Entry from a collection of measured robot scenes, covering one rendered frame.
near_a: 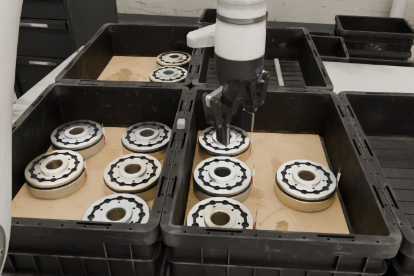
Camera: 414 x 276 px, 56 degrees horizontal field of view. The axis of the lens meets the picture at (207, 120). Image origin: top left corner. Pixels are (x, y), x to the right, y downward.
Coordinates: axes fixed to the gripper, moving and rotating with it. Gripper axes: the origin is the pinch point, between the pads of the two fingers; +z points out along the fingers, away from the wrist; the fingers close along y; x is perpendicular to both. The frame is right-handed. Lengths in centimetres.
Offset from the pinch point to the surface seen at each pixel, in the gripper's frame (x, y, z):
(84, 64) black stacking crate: 50, 0, 4
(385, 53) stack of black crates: 38, 169, 47
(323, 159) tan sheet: -8.6, 16.7, 11.0
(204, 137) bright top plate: 10.3, 2.7, 8.0
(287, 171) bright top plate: -7.8, 5.3, 7.7
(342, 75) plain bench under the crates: 20, 81, 24
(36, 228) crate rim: 3.7, -33.4, 1.1
